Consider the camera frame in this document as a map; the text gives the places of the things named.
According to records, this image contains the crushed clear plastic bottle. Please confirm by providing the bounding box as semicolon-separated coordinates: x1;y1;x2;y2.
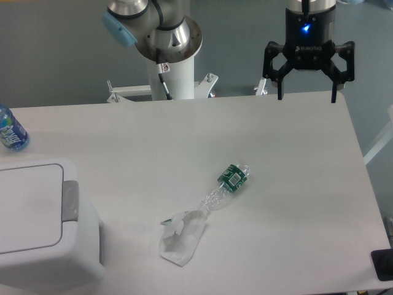
198;163;251;216

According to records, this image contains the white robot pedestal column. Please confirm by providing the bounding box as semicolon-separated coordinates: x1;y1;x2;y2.
146;57;194;101

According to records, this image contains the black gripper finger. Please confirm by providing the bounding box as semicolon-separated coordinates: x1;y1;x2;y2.
321;41;355;103
262;41;294;100

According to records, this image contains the white trash can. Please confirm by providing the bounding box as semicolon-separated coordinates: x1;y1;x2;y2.
1;158;104;292

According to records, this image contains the blue labelled drink bottle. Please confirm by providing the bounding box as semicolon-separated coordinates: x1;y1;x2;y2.
1;104;29;151

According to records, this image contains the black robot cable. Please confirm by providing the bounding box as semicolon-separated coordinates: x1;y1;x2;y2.
155;48;174;101

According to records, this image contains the grey trash can push button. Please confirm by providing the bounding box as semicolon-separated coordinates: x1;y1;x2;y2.
61;181;79;222

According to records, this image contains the white pedestal base frame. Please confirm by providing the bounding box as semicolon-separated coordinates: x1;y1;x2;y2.
107;73;268;103

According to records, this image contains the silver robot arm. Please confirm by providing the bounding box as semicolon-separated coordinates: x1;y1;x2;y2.
102;1;355;100

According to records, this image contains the white frame at right edge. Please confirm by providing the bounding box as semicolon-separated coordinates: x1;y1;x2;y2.
363;105;392;165

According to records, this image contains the black device at table edge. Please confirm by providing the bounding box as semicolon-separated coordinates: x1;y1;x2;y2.
371;249;392;281

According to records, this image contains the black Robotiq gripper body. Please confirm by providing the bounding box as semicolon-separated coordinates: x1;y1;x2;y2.
284;1;336;71

